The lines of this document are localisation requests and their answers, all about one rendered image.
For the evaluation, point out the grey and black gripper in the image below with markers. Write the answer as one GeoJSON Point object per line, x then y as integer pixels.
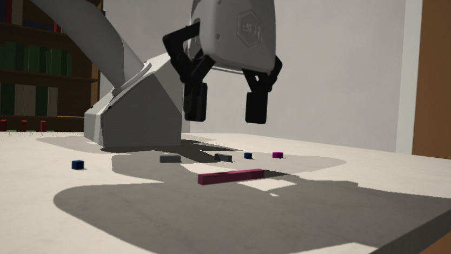
{"type": "Point", "coordinates": [240, 33]}

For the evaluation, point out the magenta rectangular block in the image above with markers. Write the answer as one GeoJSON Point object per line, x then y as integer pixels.
{"type": "Point", "coordinates": [277, 155]}

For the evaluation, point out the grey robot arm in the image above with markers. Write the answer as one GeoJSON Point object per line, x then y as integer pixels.
{"type": "Point", "coordinates": [91, 31]}

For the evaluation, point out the pink rod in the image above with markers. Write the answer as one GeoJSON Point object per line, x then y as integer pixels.
{"type": "Point", "coordinates": [230, 176]}

